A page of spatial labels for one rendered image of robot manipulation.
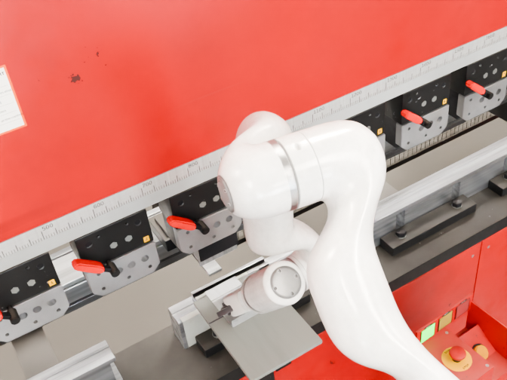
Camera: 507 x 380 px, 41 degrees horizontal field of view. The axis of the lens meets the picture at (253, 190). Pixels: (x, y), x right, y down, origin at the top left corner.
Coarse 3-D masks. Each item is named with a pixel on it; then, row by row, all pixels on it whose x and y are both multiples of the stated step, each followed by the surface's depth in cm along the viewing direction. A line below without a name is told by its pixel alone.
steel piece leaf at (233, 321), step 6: (216, 300) 159; (222, 300) 159; (216, 306) 157; (222, 306) 157; (252, 312) 154; (228, 318) 154; (234, 318) 154; (240, 318) 152; (246, 318) 153; (234, 324) 152
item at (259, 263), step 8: (248, 264) 167; (256, 264) 168; (264, 264) 167; (232, 272) 166; (240, 272) 166; (248, 272) 165; (216, 280) 164; (224, 280) 165; (200, 288) 163; (208, 288) 163; (192, 296) 162
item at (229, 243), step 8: (224, 240) 155; (232, 240) 157; (208, 248) 154; (216, 248) 155; (224, 248) 157; (232, 248) 159; (200, 256) 154; (208, 256) 155; (216, 256) 158; (200, 264) 156
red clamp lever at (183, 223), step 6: (168, 216) 136; (174, 216) 136; (168, 222) 135; (174, 222) 135; (180, 222) 135; (186, 222) 137; (192, 222) 138; (198, 222) 141; (186, 228) 137; (192, 228) 138; (198, 228) 140; (204, 228) 139
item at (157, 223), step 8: (152, 216) 181; (160, 216) 179; (152, 224) 179; (160, 224) 176; (160, 232) 176; (160, 240) 177; (168, 240) 173; (168, 248) 175; (208, 264) 168; (216, 264) 168; (208, 272) 166; (216, 272) 166
